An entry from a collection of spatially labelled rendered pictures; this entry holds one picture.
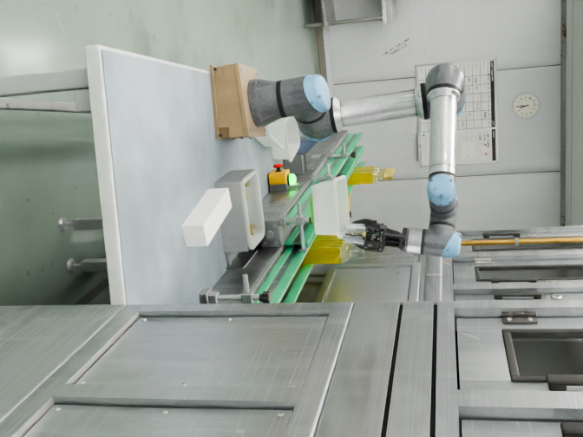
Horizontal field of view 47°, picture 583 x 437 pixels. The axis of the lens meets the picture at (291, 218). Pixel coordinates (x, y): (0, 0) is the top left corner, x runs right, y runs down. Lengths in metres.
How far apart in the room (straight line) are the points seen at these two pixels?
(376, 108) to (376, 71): 5.92
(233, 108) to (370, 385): 1.19
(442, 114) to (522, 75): 6.15
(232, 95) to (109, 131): 0.67
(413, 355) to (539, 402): 0.22
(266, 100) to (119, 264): 0.83
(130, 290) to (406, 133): 6.84
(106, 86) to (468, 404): 0.94
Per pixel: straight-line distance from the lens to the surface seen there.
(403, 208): 8.37
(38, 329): 1.47
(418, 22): 8.05
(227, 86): 2.06
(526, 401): 1.02
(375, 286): 2.35
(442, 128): 1.97
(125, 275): 1.49
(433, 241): 1.96
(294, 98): 2.08
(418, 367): 1.10
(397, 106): 2.18
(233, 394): 1.07
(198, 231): 1.77
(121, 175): 1.50
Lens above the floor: 1.43
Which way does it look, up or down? 13 degrees down
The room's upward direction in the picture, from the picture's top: 88 degrees clockwise
